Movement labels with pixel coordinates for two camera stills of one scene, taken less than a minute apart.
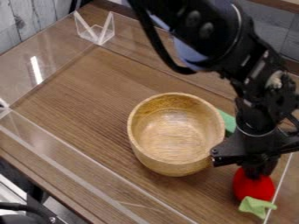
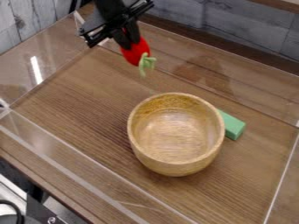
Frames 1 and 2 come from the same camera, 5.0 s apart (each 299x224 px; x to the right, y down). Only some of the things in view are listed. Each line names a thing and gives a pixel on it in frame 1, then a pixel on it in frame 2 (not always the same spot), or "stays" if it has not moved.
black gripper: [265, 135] → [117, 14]
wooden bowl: [173, 129] stays
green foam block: [229, 122] stays
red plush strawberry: [245, 186] → [136, 55]
